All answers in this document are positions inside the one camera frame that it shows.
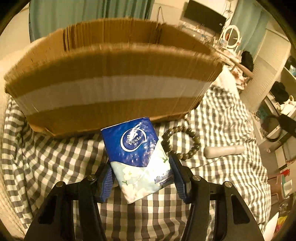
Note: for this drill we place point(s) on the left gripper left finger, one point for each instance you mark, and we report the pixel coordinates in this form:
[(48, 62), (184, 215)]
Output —
[(54, 220)]

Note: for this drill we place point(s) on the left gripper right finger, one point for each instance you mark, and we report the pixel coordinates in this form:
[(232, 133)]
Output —
[(233, 220)]

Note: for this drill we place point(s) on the blue white tissue pack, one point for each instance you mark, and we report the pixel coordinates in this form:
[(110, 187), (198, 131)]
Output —
[(137, 158)]

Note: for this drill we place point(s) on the wooden stool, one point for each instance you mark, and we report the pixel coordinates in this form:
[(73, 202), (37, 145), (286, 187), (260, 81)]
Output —
[(280, 188)]

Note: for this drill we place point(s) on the cream bed blanket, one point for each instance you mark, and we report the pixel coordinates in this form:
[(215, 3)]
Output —
[(8, 216)]

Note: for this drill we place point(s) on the grey checkered cloth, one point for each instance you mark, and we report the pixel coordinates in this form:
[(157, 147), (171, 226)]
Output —
[(33, 163)]

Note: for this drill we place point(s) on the white cylindrical massager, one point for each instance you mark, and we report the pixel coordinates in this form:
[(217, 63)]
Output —
[(216, 152)]

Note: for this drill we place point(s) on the white wardrobe shelf unit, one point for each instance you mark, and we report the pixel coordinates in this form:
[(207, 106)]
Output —
[(268, 64)]

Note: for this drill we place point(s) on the black bag on shelf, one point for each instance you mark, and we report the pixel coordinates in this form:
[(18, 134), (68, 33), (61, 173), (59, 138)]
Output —
[(279, 92)]

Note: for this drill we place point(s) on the wooden chair with clothes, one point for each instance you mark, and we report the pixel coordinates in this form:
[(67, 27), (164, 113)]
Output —
[(241, 78)]

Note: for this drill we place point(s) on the brown cardboard box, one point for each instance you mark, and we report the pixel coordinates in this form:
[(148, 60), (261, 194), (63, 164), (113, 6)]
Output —
[(96, 74)]

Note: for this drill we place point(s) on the black backpack on table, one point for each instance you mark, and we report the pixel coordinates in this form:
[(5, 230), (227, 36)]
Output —
[(247, 60)]

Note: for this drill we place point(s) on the white dressing table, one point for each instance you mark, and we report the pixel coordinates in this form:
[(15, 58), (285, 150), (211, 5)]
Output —
[(228, 57)]

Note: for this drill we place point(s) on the white round vanity mirror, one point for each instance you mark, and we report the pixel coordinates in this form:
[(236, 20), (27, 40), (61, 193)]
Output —
[(231, 35)]

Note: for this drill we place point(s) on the teal curtain right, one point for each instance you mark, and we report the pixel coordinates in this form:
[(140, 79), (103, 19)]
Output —
[(251, 20)]

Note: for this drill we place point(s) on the teal curtain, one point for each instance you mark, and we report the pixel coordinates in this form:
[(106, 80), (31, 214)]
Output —
[(251, 20), (49, 15)]

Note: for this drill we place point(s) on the teal curtain left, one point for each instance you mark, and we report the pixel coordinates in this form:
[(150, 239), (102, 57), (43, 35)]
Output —
[(49, 15)]

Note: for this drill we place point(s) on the black wall television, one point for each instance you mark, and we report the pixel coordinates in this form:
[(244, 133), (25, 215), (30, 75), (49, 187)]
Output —
[(205, 16)]

